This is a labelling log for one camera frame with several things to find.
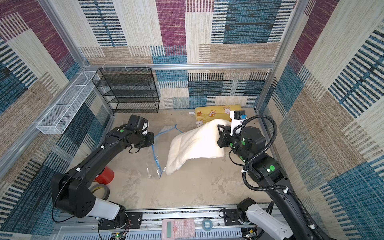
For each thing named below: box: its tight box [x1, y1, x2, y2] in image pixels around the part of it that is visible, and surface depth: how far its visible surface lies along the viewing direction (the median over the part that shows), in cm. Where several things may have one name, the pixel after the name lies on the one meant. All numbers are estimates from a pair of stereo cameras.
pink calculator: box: [161, 218, 196, 240], surface depth 71 cm
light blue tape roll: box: [202, 218, 213, 232], surface depth 73 cm
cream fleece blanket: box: [165, 119, 231, 175], surface depth 63 cm
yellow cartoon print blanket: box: [194, 104, 242, 127], surface depth 118 cm
